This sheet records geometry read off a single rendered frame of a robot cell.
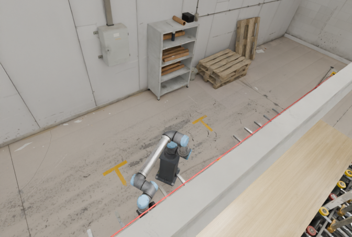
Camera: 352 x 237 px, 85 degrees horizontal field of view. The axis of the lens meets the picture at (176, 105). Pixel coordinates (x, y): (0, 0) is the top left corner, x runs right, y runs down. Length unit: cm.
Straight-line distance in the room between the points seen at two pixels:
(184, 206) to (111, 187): 277
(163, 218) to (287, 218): 209
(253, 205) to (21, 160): 340
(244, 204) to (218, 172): 179
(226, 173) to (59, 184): 309
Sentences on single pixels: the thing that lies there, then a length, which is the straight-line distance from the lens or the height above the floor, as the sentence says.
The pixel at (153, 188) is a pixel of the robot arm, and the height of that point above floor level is 136.
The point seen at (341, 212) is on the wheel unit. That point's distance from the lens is 298.
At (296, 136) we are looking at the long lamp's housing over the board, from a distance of 95.
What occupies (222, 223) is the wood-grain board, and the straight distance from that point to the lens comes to 223.
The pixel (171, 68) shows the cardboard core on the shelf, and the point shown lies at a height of 56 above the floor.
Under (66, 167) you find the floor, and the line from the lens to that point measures 362.
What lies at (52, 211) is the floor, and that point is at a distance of 337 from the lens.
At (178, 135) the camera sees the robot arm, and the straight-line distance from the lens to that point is 196.
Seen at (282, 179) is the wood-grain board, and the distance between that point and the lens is 271.
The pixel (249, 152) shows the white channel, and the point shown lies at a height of 246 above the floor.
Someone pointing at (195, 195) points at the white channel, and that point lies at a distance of 54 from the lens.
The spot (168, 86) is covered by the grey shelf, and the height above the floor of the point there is 14.
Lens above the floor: 296
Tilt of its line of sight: 44 degrees down
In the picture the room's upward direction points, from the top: 8 degrees clockwise
